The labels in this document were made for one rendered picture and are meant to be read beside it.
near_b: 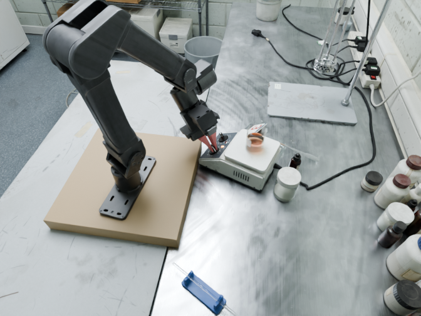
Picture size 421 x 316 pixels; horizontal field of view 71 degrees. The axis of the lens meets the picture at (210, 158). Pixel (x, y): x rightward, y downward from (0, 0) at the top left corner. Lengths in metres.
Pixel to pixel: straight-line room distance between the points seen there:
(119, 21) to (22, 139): 2.16
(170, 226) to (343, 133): 0.64
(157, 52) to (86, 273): 0.50
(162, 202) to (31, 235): 0.33
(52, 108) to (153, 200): 2.13
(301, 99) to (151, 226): 0.70
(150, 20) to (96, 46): 2.40
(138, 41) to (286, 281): 0.58
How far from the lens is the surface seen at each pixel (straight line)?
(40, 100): 2.96
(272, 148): 0.81
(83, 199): 0.81
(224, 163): 0.79
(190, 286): 0.69
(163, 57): 0.63
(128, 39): 0.56
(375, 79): 1.28
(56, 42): 0.54
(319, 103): 1.13
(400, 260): 0.77
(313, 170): 0.91
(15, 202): 0.95
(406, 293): 0.74
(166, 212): 0.73
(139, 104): 1.10
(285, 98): 1.12
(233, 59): 1.33
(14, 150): 2.56
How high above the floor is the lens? 1.57
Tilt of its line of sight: 49 degrees down
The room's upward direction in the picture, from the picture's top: straight up
